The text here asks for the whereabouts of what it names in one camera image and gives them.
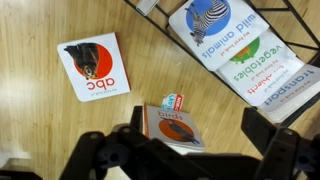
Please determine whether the objects board book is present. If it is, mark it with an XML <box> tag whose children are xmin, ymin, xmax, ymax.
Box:
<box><xmin>233</xmin><ymin>56</ymin><xmax>306</xmax><ymax>107</ymax></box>

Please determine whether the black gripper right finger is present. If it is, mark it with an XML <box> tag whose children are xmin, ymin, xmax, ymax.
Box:
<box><xmin>241</xmin><ymin>106</ymin><xmax>320</xmax><ymax>180</ymax></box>

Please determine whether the wild animals zebra book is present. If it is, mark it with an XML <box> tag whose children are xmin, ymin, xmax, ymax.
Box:
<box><xmin>168</xmin><ymin>0</ymin><xmax>270</xmax><ymax>72</ymax></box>

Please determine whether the transport board book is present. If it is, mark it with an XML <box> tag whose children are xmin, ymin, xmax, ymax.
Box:
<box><xmin>258</xmin><ymin>64</ymin><xmax>320</xmax><ymax>124</ymax></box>

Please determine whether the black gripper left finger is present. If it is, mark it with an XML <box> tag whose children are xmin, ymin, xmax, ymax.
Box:
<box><xmin>59</xmin><ymin>105</ymin><xmax>201</xmax><ymax>180</ymax></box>

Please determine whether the green board book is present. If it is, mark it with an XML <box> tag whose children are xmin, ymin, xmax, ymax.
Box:
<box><xmin>135</xmin><ymin>0</ymin><xmax>161</xmax><ymax>17</ymax></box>

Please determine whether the black wire rack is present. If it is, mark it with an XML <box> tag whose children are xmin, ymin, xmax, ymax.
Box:
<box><xmin>123</xmin><ymin>0</ymin><xmax>320</xmax><ymax>128</ymax></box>

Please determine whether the red abc board book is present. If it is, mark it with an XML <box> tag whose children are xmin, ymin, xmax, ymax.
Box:
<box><xmin>56</xmin><ymin>32</ymin><xmax>132</xmax><ymax>103</ymax></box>

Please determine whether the vegetables board book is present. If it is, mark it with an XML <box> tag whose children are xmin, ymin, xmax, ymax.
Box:
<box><xmin>215</xmin><ymin>29</ymin><xmax>297</xmax><ymax>90</ymax></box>

